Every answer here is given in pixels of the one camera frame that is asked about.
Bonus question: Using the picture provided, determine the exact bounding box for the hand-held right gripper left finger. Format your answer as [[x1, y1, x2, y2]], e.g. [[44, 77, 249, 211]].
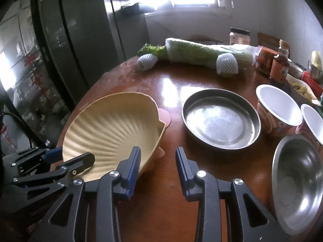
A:
[[29, 146, 142, 242]]

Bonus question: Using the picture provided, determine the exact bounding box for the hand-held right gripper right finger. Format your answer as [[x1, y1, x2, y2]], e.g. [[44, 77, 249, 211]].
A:
[[175, 146, 290, 242]]

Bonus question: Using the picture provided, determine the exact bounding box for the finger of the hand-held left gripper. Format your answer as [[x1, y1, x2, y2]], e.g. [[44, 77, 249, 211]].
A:
[[10, 147, 63, 176], [11, 152, 96, 200]]

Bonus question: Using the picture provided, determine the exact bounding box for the yellow shell-shaped plate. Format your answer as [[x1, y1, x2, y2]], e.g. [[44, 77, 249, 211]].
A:
[[62, 92, 167, 183]]

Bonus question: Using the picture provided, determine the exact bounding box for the round steel plate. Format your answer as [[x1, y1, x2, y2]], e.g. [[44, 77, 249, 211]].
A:
[[182, 89, 261, 150]]

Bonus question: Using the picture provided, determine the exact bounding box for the steel bowl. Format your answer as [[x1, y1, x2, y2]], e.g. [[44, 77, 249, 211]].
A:
[[272, 135, 323, 236]]

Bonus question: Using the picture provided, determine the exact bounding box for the glass door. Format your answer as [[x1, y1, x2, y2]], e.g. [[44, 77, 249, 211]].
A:
[[0, 2, 76, 152]]

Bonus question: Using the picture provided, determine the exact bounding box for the fruit in white foam net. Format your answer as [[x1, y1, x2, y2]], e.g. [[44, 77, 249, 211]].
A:
[[136, 54, 158, 71], [216, 53, 239, 77]]

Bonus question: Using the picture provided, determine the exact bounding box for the wrapped napa cabbage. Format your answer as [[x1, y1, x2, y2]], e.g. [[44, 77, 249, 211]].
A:
[[165, 38, 261, 70]]

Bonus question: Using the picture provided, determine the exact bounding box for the green lettuce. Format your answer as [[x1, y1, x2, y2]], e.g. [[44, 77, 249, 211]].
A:
[[137, 43, 168, 61]]

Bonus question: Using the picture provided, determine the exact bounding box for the grey refrigerator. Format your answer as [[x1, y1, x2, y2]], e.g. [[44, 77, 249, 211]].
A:
[[38, 0, 149, 101]]

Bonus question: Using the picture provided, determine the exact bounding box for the red sauce jar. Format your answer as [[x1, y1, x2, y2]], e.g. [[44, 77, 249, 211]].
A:
[[256, 47, 278, 77]]

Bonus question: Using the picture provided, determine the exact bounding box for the brown sauce bottle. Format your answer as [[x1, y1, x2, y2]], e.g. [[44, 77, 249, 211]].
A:
[[270, 40, 290, 83]]

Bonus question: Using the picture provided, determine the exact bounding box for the black-lidded plastic jar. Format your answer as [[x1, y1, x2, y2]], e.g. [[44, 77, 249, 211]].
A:
[[229, 28, 250, 46]]

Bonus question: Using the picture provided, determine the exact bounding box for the white plate of food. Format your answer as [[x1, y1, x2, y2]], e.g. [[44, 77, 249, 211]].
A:
[[286, 77, 322, 106]]

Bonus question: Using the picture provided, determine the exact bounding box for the red box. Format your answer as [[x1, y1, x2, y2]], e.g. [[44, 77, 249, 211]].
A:
[[301, 71, 323, 94]]

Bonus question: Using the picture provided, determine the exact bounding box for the small steel pot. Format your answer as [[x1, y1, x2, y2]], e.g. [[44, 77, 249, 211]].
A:
[[308, 63, 323, 82]]

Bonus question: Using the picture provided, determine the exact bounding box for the yellow plastic object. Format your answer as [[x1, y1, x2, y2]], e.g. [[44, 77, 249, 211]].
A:
[[311, 51, 323, 68]]

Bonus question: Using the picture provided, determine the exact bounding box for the black cable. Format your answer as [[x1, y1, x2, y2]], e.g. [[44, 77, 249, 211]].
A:
[[0, 111, 34, 149]]

